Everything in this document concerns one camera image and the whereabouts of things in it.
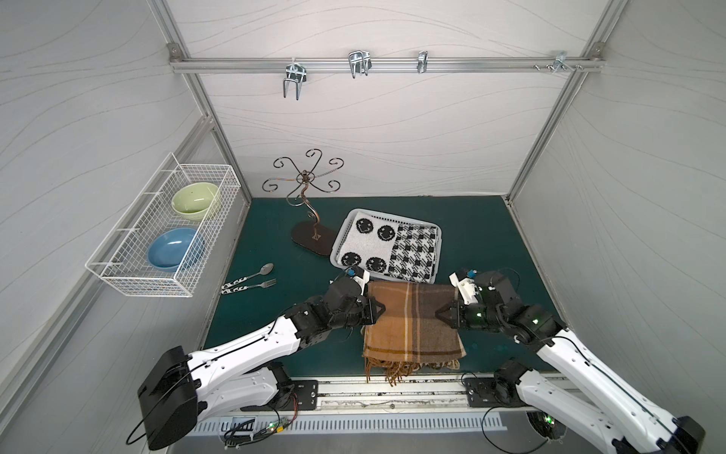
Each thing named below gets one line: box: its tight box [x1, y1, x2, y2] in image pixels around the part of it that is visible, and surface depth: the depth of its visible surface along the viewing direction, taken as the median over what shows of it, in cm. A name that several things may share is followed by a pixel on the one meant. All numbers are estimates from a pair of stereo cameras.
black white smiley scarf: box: [336, 211, 438, 284], surface depth 90 cm
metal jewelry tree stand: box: [261, 148, 346, 257], surface depth 88 cm
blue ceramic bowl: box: [147, 227, 206, 273], surface depth 65 cm
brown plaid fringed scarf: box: [362, 280, 467, 386], surface depth 73 cm
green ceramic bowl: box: [171, 181, 219, 222], surface depth 73 cm
